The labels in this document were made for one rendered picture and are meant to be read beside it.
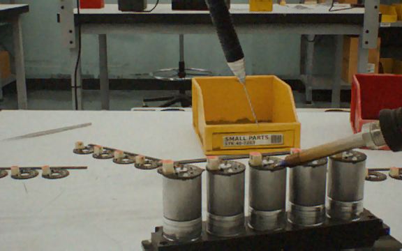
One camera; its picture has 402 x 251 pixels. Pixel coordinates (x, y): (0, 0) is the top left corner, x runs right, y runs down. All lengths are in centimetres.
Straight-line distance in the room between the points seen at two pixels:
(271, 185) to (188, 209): 5
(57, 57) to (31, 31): 28
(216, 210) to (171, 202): 3
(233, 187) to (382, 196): 18
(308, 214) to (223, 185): 6
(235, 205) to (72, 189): 19
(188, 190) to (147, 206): 12
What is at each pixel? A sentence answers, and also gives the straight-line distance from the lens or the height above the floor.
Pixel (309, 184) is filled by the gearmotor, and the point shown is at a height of 80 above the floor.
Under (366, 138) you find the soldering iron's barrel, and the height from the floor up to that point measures 84.
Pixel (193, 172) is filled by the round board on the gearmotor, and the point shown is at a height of 81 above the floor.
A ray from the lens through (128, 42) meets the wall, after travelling 481.
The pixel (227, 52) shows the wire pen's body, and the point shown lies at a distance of 35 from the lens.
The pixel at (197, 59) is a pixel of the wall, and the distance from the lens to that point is 477.
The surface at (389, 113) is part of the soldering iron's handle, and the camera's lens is 34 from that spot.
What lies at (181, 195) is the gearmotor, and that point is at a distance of 36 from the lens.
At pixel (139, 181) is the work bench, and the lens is 54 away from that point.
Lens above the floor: 93
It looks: 14 degrees down
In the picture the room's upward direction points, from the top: straight up
